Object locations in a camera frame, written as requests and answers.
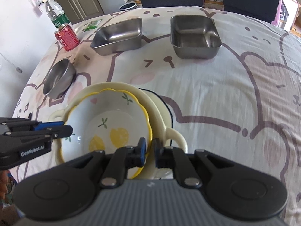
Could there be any cream two-handled ceramic bowl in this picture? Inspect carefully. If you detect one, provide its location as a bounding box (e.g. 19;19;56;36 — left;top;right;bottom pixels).
50;82;188;179

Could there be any floral yellow-rim ceramic bowl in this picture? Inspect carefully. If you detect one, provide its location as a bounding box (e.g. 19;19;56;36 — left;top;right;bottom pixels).
61;88;153;180

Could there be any rectangular steel container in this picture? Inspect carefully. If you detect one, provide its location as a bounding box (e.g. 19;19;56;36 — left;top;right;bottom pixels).
90;17;142;56

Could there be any square steel container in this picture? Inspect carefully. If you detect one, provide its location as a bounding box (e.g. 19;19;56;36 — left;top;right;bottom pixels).
170;15;222;59

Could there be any person's left hand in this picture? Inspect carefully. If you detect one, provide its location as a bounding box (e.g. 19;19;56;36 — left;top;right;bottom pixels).
0;170;9;209

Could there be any white leaf-print plate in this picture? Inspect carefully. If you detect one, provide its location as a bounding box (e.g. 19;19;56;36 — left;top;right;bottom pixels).
140;88;173;180

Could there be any small round steel bowl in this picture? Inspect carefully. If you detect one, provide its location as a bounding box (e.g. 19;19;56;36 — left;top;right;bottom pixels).
43;58;76;99

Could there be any red soda can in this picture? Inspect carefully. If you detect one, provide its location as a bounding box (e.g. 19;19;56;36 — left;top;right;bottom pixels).
54;23;80;52

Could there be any bear-print tablecloth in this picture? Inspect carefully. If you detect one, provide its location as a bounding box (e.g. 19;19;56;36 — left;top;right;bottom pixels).
13;7;300;225

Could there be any green snack packet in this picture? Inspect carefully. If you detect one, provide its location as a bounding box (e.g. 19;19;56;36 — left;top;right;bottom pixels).
82;19;102;32

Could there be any clear green-label water bottle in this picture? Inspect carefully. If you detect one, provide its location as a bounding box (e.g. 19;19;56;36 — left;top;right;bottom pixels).
42;0;70;29

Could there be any grey kitchen cabinet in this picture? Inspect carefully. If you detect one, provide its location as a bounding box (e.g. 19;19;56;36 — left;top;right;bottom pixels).
55;0;104;24

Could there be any grey trash bin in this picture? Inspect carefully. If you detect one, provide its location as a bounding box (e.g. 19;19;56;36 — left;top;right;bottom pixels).
119;2;138;11

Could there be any purple cloth on chair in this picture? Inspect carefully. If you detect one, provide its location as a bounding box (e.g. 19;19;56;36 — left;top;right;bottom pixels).
271;0;283;26

